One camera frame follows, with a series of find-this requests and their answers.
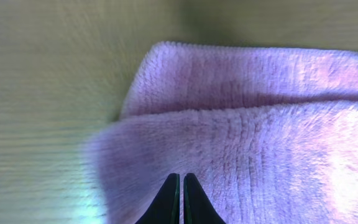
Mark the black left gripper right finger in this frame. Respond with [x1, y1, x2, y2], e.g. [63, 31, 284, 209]
[183, 173, 226, 224]

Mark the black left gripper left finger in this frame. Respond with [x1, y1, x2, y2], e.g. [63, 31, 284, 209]
[135, 173, 180, 224]

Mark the purple cloth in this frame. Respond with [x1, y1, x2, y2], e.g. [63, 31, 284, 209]
[86, 42, 358, 223]

